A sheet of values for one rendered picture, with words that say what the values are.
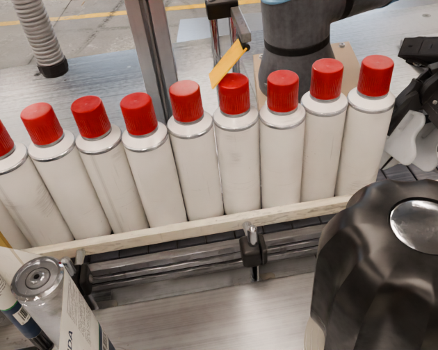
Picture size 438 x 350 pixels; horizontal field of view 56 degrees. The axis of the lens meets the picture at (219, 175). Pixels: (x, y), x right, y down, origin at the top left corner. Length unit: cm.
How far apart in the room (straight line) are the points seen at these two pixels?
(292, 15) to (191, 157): 33
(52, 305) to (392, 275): 24
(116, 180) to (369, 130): 29
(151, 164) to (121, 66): 63
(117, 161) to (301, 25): 39
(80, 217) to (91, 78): 56
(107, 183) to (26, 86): 64
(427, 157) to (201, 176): 28
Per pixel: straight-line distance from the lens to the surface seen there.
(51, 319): 35
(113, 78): 102
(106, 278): 58
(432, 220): 19
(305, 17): 71
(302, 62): 75
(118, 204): 51
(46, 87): 107
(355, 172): 54
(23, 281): 34
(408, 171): 66
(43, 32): 52
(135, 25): 54
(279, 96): 44
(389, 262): 17
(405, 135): 54
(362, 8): 78
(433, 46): 56
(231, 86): 43
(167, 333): 49
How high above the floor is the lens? 131
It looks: 44 degrees down
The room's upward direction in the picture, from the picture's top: 7 degrees counter-clockwise
